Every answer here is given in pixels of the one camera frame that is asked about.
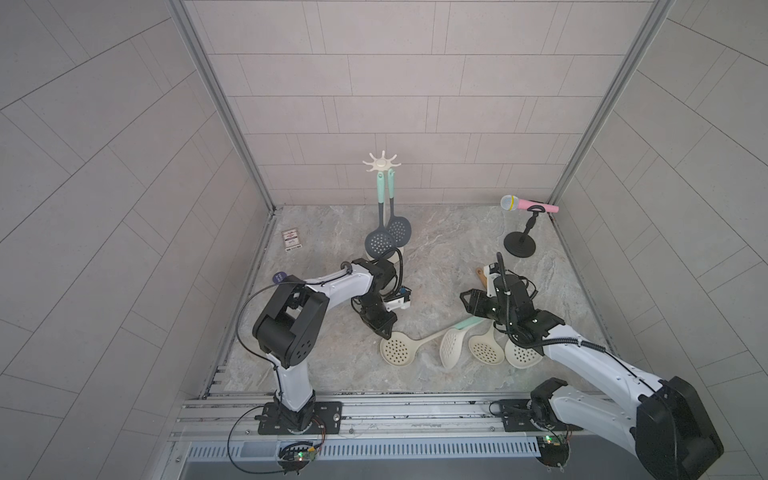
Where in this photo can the pink toy microphone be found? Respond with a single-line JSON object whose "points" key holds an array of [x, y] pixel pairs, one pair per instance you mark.
{"points": [[512, 203]]}

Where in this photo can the cream skimmer rightmost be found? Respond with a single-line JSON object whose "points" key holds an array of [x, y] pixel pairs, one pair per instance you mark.
{"points": [[521, 358]]}

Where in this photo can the left green circuit board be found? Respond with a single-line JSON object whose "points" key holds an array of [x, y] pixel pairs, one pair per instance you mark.
{"points": [[296, 456]]}

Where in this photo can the cream utensil rack stand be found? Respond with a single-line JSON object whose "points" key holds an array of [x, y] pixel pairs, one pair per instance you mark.
{"points": [[381, 163]]}

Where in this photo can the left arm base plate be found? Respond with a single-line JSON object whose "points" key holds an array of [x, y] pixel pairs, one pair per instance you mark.
{"points": [[315, 418]]}

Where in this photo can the aluminium mounting rail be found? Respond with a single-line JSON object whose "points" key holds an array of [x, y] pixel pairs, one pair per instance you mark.
{"points": [[373, 427]]}

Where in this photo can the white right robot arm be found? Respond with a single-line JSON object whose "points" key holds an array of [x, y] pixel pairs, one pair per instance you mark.
{"points": [[663, 423]]}

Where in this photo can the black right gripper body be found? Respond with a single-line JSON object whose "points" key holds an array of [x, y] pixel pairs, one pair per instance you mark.
{"points": [[505, 317]]}

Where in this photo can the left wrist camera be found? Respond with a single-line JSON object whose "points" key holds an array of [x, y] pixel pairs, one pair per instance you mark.
{"points": [[398, 300]]}

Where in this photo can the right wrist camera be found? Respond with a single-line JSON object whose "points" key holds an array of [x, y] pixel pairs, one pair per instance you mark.
{"points": [[494, 279]]}

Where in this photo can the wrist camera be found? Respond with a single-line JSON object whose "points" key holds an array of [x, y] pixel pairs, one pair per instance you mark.
{"points": [[398, 300], [494, 279]]}

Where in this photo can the small red white card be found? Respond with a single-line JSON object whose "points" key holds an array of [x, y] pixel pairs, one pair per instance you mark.
{"points": [[291, 239]]}

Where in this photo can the grey skimmer green handle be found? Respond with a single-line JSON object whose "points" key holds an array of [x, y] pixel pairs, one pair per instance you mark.
{"points": [[379, 244], [399, 227]]}

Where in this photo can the right green circuit board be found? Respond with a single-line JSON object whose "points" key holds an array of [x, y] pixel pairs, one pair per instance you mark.
{"points": [[553, 452]]}

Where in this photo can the cream skimmer leftmost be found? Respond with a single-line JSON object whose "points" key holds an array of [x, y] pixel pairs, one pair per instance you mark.
{"points": [[400, 350]]}

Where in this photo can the green circuit board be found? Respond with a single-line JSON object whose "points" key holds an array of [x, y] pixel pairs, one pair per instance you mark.
{"points": [[553, 452], [296, 456]]}

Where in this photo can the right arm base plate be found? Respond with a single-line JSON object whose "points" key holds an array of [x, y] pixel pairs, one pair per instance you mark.
{"points": [[516, 416]]}

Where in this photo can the cream skimmer green handle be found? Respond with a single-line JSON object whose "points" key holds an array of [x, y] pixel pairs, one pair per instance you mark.
{"points": [[452, 341]]}

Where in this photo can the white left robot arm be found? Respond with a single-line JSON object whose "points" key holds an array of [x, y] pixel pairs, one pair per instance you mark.
{"points": [[288, 326]]}

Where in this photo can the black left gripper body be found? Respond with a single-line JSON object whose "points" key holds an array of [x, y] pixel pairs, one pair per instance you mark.
{"points": [[374, 311]]}

